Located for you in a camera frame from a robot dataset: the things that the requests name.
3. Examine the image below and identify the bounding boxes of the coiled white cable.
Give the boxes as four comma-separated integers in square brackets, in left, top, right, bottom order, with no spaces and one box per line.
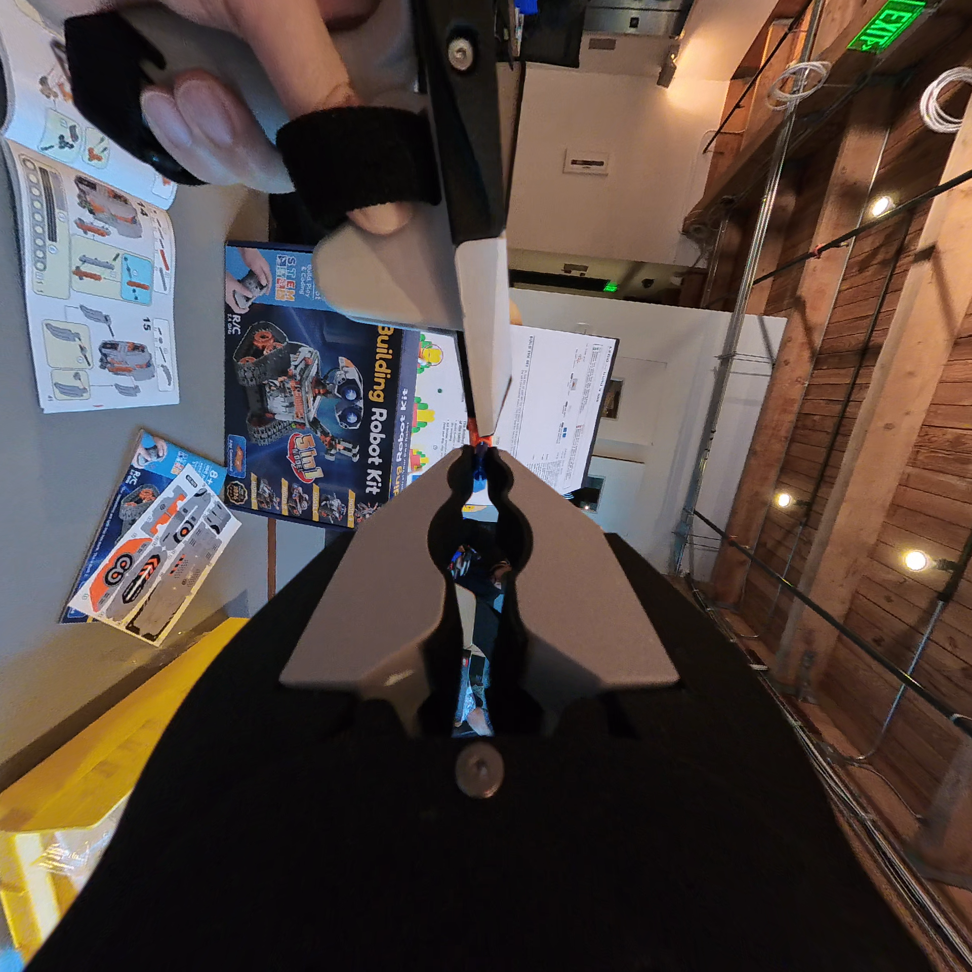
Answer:
[767,61,832,111]
[920,67,972,134]

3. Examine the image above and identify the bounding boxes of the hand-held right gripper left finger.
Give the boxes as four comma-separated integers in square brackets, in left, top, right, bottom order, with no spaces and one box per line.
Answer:
[279,447,472,736]

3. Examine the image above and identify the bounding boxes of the printed instruction sheet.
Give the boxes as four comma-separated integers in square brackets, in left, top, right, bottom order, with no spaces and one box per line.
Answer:
[406,325,620,510]

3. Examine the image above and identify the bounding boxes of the clear plastic bags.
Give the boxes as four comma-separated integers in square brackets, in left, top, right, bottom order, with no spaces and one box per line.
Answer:
[30,828,115,882]

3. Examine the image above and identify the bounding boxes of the yellow plastic bin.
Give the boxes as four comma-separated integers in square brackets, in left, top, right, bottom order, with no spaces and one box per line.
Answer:
[0,617,252,965]

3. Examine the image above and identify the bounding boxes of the open white instruction booklet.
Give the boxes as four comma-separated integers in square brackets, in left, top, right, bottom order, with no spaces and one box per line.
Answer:
[0,0,181,415]

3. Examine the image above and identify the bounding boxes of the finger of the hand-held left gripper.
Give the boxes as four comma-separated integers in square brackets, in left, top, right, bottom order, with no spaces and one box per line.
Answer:
[454,235,513,440]

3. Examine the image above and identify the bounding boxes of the blue robot kit box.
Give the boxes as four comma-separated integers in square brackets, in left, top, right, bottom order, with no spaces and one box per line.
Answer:
[224,241,422,530]

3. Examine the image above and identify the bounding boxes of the person's left hand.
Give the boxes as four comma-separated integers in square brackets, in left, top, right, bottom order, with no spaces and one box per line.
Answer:
[140,0,416,236]

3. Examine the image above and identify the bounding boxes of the grey desk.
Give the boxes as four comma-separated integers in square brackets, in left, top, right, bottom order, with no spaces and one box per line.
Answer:
[0,175,335,791]

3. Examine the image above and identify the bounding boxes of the blue booklet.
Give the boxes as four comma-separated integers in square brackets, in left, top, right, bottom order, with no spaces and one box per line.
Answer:
[61,430,229,624]

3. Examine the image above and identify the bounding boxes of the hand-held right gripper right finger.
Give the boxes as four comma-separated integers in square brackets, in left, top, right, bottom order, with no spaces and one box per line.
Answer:
[486,448,680,736]

